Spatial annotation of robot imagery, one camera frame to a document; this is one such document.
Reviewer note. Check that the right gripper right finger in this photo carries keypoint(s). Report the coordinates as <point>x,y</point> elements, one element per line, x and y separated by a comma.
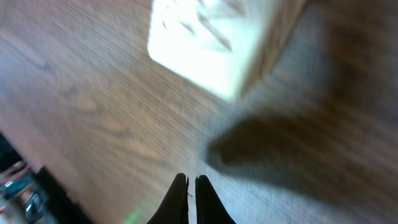
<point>210,209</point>

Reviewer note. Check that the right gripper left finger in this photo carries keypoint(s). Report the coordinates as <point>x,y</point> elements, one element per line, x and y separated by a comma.
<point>174,207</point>

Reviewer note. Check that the white block green side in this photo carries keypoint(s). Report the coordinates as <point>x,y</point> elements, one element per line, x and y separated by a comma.
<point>224,46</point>

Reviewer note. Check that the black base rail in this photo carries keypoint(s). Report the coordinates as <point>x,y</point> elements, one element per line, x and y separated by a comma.
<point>28,196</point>

